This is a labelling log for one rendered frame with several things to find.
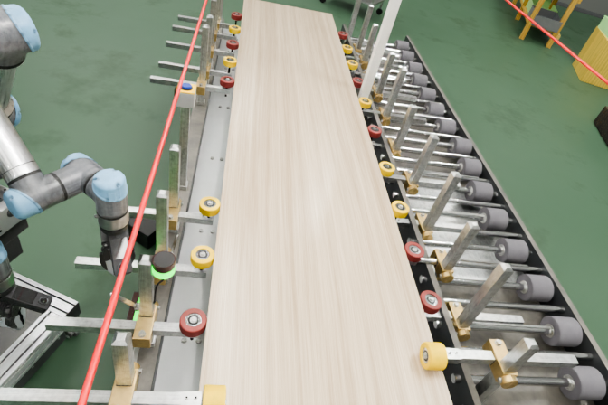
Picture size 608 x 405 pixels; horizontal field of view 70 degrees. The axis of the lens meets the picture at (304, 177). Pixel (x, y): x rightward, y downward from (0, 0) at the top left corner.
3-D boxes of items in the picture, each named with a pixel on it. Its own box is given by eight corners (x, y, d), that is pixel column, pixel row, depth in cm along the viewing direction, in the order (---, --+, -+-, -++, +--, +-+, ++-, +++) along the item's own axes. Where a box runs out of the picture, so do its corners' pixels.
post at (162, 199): (156, 287, 164) (155, 195, 134) (157, 280, 166) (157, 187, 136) (166, 288, 164) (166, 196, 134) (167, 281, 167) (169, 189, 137)
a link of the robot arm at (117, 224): (130, 218, 110) (94, 222, 107) (131, 230, 113) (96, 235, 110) (127, 197, 115) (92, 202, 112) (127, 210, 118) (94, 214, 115)
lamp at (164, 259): (151, 312, 129) (149, 266, 115) (155, 296, 133) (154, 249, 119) (171, 313, 130) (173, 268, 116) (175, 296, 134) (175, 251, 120)
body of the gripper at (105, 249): (128, 235, 126) (127, 206, 119) (133, 259, 121) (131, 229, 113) (99, 240, 123) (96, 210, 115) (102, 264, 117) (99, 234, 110)
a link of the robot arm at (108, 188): (111, 161, 109) (134, 178, 106) (114, 193, 115) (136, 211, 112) (81, 174, 103) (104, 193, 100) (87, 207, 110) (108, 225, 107)
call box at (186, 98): (175, 108, 170) (175, 90, 165) (177, 98, 176) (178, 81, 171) (194, 110, 172) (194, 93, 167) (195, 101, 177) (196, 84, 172)
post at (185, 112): (176, 189, 199) (178, 105, 171) (177, 183, 203) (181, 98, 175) (186, 191, 200) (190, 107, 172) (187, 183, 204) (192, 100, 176)
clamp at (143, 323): (132, 347, 129) (131, 338, 126) (142, 307, 139) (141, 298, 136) (152, 348, 130) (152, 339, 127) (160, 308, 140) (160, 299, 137)
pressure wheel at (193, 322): (176, 350, 133) (177, 330, 126) (180, 326, 140) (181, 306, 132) (203, 351, 135) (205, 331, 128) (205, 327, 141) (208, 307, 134)
